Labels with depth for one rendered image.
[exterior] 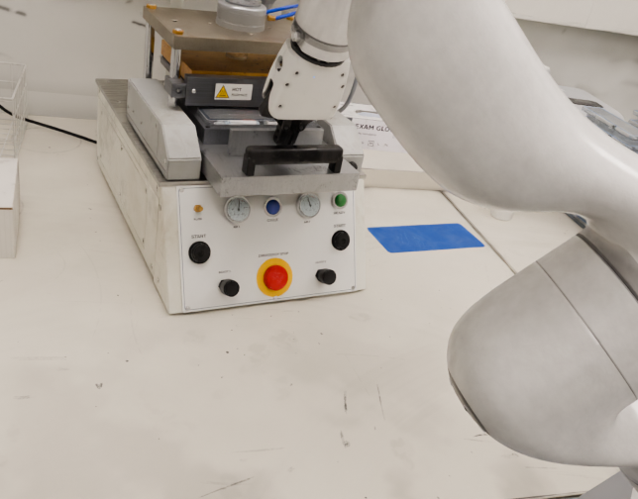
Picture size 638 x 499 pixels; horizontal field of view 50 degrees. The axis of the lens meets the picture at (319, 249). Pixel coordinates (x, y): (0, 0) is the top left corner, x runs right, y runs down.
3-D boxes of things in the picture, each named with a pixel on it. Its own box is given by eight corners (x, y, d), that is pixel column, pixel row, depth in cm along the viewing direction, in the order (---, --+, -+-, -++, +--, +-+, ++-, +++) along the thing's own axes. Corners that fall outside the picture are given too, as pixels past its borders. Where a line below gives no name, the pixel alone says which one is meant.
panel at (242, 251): (181, 313, 101) (175, 185, 99) (356, 290, 115) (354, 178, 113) (185, 315, 99) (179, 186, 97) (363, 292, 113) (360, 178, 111)
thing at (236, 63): (159, 62, 117) (163, 5, 112) (277, 67, 127) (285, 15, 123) (189, 96, 104) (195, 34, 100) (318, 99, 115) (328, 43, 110)
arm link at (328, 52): (305, 44, 82) (297, 64, 84) (368, 48, 86) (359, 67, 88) (282, 3, 87) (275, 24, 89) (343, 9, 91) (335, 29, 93)
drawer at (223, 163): (161, 123, 116) (164, 78, 113) (278, 124, 127) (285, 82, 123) (219, 202, 95) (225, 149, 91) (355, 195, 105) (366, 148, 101)
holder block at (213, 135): (171, 105, 114) (172, 90, 113) (280, 107, 123) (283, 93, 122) (203, 145, 102) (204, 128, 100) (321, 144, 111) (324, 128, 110)
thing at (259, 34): (131, 49, 121) (135, -29, 114) (289, 57, 135) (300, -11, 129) (169, 96, 103) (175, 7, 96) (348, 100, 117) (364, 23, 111)
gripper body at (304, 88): (295, 55, 84) (270, 126, 91) (367, 59, 88) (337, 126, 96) (275, 20, 88) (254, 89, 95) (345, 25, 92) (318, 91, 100)
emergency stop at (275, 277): (262, 290, 107) (261, 265, 107) (284, 287, 109) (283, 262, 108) (265, 292, 106) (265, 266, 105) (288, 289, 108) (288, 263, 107)
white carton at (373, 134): (323, 128, 171) (329, 99, 167) (409, 137, 177) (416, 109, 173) (334, 146, 161) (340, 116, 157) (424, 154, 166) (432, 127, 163)
